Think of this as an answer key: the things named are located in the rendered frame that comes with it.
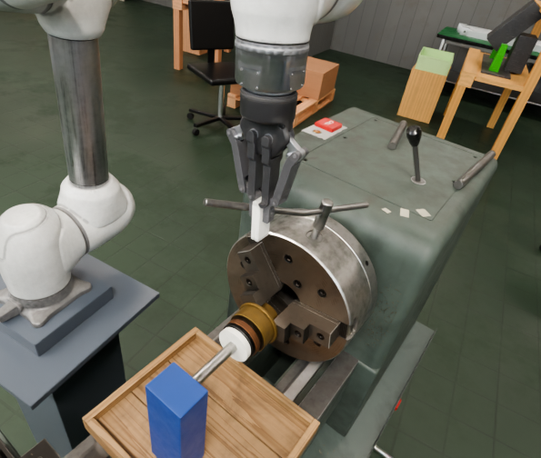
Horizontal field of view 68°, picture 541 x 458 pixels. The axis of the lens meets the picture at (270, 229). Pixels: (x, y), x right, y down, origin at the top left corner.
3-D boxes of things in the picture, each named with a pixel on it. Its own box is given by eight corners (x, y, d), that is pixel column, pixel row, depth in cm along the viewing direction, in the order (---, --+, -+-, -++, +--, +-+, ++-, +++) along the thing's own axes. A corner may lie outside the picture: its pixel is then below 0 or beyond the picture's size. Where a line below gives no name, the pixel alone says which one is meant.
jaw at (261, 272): (276, 280, 87) (254, 232, 85) (293, 279, 84) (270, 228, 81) (244, 308, 80) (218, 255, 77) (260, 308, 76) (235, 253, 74)
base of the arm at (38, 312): (-24, 308, 106) (-31, 293, 102) (50, 263, 122) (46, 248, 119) (23, 340, 100) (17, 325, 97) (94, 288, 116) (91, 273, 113)
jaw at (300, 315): (303, 289, 83) (355, 313, 77) (302, 307, 86) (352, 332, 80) (271, 319, 76) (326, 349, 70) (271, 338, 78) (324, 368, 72)
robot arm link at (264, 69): (281, 49, 43) (276, 104, 47) (324, 41, 49) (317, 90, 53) (218, 35, 47) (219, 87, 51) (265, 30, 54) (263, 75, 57)
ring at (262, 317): (251, 285, 80) (219, 312, 73) (289, 311, 76) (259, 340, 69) (247, 317, 85) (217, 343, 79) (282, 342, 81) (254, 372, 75)
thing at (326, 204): (312, 243, 80) (329, 196, 73) (317, 250, 79) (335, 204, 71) (303, 243, 79) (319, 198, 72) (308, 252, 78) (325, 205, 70)
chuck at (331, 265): (241, 283, 106) (265, 187, 86) (341, 360, 95) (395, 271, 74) (217, 302, 100) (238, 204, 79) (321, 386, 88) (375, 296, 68)
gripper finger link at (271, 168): (277, 127, 56) (285, 130, 55) (273, 197, 62) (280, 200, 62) (260, 134, 53) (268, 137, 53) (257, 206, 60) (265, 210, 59)
